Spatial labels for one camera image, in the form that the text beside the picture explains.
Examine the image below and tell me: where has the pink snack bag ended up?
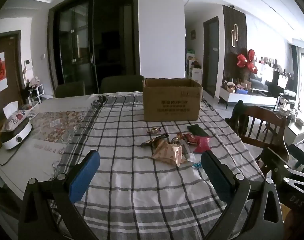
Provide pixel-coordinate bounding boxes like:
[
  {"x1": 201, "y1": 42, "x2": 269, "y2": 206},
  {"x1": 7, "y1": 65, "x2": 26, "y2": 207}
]
[{"x1": 194, "y1": 135, "x2": 211, "y2": 154}]

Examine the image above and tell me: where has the beige printed snack bag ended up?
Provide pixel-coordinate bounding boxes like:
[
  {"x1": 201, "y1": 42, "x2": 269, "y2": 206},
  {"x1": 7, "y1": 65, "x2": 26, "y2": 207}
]
[{"x1": 152, "y1": 140, "x2": 187, "y2": 167}]

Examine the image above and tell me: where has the red snack packet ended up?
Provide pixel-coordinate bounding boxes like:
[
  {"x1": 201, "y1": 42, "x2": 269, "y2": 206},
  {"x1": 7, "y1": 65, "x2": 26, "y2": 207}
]
[{"x1": 183, "y1": 133, "x2": 197, "y2": 145}]

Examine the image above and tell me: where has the dark brown gold snack bag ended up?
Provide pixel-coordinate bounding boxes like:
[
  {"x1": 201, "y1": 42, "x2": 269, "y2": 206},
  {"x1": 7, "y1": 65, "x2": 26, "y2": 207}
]
[{"x1": 140, "y1": 133, "x2": 169, "y2": 147}]

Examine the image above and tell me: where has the wooden dining chair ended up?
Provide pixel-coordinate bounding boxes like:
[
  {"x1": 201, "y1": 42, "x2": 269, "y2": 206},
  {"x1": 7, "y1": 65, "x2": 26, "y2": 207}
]
[{"x1": 231, "y1": 104, "x2": 290, "y2": 163}]

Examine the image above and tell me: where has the small blue wrapped candy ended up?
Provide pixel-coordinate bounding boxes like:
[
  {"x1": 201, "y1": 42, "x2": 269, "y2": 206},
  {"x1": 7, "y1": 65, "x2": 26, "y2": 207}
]
[{"x1": 192, "y1": 162, "x2": 202, "y2": 169}]

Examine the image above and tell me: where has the black garment on chair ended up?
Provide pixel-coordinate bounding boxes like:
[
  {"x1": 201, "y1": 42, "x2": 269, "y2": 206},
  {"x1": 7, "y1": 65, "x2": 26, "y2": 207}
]
[{"x1": 224, "y1": 100, "x2": 249, "y2": 137}]

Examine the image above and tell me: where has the clear long snack bar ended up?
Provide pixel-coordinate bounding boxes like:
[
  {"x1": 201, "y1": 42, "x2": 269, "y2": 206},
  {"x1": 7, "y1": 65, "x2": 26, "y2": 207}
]
[{"x1": 179, "y1": 139, "x2": 197, "y2": 163}]

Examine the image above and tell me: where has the dark green flat packet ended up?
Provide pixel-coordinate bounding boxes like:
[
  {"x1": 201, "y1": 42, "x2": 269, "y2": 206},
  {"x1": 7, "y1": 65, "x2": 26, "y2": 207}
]
[{"x1": 187, "y1": 124, "x2": 209, "y2": 137}]

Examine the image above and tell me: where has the white low tv cabinet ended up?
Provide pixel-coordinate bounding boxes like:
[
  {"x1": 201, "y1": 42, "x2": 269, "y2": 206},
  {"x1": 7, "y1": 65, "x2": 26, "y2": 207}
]
[{"x1": 219, "y1": 87, "x2": 277, "y2": 110}]

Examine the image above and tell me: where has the grey checked tablecloth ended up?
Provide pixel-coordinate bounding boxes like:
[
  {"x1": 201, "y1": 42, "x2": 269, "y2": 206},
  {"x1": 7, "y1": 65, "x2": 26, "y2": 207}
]
[{"x1": 52, "y1": 93, "x2": 267, "y2": 240}]

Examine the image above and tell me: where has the white round cooker appliance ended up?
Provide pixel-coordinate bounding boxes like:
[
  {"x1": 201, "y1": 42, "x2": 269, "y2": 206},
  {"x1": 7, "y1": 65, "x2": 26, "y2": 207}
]
[{"x1": 0, "y1": 118, "x2": 32, "y2": 150}]

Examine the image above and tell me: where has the floral table runner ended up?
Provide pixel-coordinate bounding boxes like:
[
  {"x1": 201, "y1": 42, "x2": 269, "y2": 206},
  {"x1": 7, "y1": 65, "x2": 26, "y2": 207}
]
[{"x1": 31, "y1": 111, "x2": 87, "y2": 144}]

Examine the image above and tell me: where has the gold wrapped candy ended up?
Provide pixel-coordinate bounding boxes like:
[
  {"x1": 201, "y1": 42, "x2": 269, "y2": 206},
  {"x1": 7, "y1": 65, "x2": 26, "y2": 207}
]
[{"x1": 147, "y1": 127, "x2": 162, "y2": 134}]

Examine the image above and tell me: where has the red balloon decoration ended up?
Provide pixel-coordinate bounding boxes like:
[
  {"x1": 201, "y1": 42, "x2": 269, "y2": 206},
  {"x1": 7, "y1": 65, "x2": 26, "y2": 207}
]
[{"x1": 237, "y1": 49, "x2": 258, "y2": 74}]

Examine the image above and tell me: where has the floral tissue box cover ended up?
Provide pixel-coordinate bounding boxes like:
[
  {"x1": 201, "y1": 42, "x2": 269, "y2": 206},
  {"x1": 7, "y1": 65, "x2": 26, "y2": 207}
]
[{"x1": 1, "y1": 101, "x2": 30, "y2": 132}]

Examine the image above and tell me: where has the brown cardboard box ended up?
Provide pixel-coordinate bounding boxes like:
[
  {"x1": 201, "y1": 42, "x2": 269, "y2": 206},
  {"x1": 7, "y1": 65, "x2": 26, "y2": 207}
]
[{"x1": 143, "y1": 79, "x2": 203, "y2": 122}]

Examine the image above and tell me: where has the dark chair back left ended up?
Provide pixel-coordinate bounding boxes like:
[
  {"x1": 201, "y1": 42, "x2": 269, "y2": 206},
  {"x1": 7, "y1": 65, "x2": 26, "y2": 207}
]
[{"x1": 55, "y1": 81, "x2": 85, "y2": 98}]

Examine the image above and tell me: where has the dark chair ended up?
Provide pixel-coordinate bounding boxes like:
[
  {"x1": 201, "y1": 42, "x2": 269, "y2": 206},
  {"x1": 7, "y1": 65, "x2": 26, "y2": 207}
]
[
  {"x1": 99, "y1": 75, "x2": 144, "y2": 94},
  {"x1": 55, "y1": 81, "x2": 85, "y2": 98}
]

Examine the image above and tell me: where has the dark chair back right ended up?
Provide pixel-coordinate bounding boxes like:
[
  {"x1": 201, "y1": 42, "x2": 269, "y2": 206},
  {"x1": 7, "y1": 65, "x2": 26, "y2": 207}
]
[{"x1": 99, "y1": 75, "x2": 144, "y2": 94}]

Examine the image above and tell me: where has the black power cable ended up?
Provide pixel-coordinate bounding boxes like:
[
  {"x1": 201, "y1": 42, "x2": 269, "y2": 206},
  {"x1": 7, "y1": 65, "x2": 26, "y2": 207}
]
[{"x1": 0, "y1": 144, "x2": 21, "y2": 166}]

